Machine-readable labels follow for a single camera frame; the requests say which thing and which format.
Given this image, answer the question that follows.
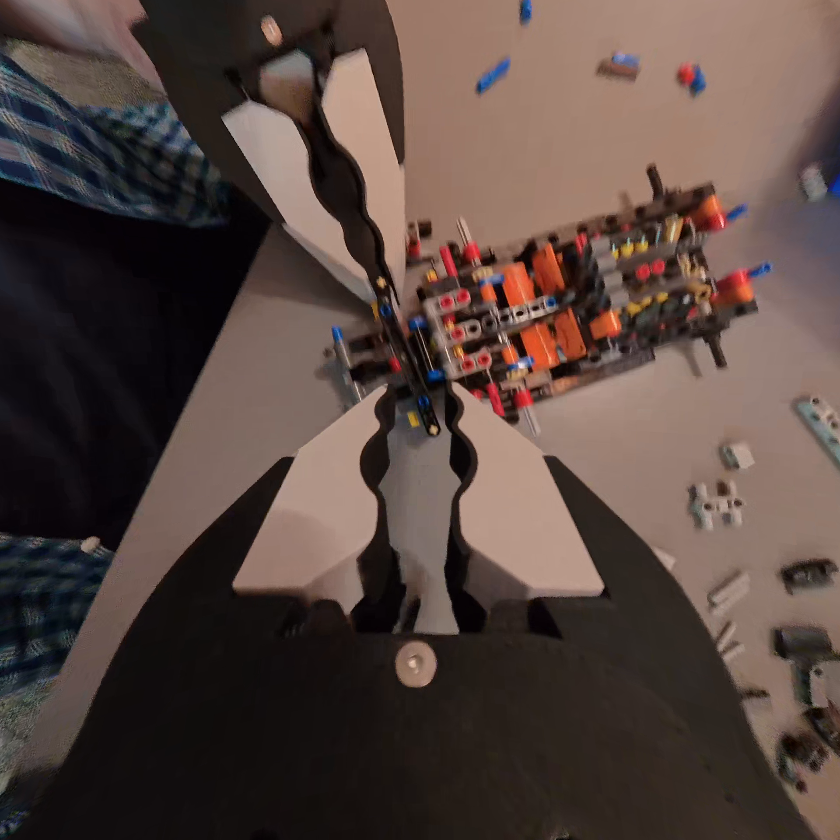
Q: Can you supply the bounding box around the light grey short lego beam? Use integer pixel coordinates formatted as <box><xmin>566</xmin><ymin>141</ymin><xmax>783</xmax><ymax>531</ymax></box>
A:
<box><xmin>705</xmin><ymin>570</ymin><xmax>751</xmax><ymax>614</ymax></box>

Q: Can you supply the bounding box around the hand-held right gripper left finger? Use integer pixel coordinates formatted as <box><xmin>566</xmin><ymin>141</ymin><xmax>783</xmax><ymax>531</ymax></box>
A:
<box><xmin>231</xmin><ymin>384</ymin><xmax>398</xmax><ymax>618</ymax></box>

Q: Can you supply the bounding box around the scatter of small black pieces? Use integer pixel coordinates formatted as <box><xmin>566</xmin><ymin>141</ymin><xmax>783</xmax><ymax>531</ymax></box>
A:
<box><xmin>774</xmin><ymin>709</ymin><xmax>840</xmax><ymax>791</ymax></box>

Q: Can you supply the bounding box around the orange and black lego model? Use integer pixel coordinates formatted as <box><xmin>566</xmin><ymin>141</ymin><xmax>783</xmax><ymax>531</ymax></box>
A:
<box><xmin>325</xmin><ymin>163</ymin><xmax>774</xmax><ymax>439</ymax></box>

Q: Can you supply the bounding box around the person's torso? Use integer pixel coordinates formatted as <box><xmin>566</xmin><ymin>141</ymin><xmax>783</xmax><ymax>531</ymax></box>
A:
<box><xmin>0</xmin><ymin>177</ymin><xmax>270</xmax><ymax>828</ymax></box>

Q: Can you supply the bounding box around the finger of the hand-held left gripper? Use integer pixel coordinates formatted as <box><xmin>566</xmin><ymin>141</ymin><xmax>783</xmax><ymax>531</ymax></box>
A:
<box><xmin>320</xmin><ymin>46</ymin><xmax>408</xmax><ymax>296</ymax></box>
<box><xmin>220</xmin><ymin>51</ymin><xmax>391</xmax><ymax>306</ymax></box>

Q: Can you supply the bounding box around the long light grey holed beam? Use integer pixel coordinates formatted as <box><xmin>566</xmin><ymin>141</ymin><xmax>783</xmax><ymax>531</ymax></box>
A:
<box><xmin>796</xmin><ymin>395</ymin><xmax>840</xmax><ymax>468</ymax></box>

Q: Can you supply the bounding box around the dark grey angled connector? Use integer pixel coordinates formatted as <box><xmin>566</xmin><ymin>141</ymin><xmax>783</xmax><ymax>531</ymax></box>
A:
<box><xmin>771</xmin><ymin>626</ymin><xmax>840</xmax><ymax>710</ymax></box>

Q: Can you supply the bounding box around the dark curved lego piece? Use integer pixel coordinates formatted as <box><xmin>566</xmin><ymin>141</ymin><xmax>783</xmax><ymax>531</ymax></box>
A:
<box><xmin>780</xmin><ymin>558</ymin><xmax>840</xmax><ymax>595</ymax></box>

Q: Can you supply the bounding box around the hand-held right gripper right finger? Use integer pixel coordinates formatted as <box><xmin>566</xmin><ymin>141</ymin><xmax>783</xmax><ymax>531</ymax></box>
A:
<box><xmin>445</xmin><ymin>382</ymin><xmax>606</xmax><ymax>614</ymax></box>

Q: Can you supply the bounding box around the black lego beam with pins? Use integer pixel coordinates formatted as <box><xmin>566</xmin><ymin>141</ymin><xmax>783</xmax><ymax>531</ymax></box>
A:
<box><xmin>371</xmin><ymin>276</ymin><xmax>444</xmax><ymax>437</ymax></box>

